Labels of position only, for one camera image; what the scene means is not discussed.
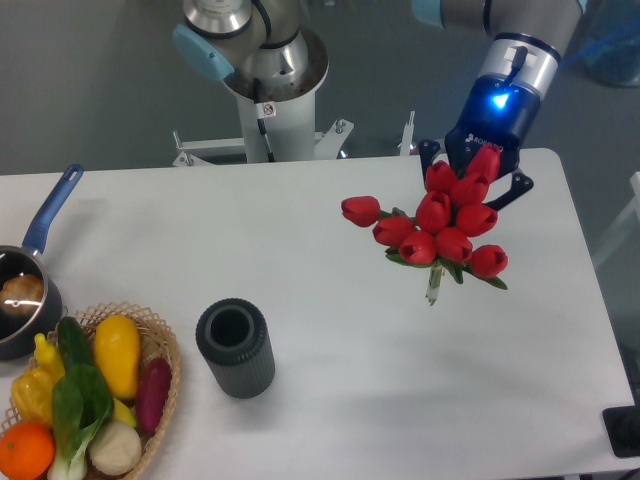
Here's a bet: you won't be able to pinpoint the green bok choy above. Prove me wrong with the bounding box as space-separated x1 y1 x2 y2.
48 364 113 479

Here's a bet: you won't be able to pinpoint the yellow banana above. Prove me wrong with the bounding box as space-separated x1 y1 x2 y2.
112 398 137 428

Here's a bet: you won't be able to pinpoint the small yellow pepper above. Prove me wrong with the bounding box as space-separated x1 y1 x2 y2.
34 333 65 383

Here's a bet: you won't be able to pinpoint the blue translucent container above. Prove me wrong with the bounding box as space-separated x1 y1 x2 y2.
579 0 639 87

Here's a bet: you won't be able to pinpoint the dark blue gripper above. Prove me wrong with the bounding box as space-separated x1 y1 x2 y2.
418 33 560 211

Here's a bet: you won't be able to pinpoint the blue handled saucepan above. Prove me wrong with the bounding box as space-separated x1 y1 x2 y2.
1 164 84 361

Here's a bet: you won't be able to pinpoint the red tulip bouquet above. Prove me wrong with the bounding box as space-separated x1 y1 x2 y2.
341 145 508 305

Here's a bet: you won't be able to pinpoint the yellow bell pepper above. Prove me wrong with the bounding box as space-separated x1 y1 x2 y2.
11 367 53 427

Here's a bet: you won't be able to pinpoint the black device at table edge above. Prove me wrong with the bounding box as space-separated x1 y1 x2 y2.
602 406 639 458

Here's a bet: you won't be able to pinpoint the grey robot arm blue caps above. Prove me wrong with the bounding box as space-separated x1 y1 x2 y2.
172 1 586 209

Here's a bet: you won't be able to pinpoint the beige garlic bulb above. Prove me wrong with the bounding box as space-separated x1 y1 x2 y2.
89 421 142 476

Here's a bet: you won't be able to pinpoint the yellow squash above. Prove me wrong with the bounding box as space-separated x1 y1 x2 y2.
93 315 141 402

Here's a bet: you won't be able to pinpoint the purple eggplant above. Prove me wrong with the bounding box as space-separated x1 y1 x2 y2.
136 357 172 435

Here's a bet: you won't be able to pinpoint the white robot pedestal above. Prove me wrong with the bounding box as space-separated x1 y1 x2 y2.
173 25 354 163

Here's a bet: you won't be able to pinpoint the orange fruit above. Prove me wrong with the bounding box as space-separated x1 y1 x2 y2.
1 421 55 479

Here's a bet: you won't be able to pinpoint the dark grey ribbed vase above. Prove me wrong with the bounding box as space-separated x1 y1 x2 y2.
195 298 276 399

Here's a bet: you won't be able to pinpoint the brown bread roll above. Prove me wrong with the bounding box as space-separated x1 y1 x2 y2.
1 274 44 316

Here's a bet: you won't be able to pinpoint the green cucumber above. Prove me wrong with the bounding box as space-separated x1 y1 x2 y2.
56 316 95 371

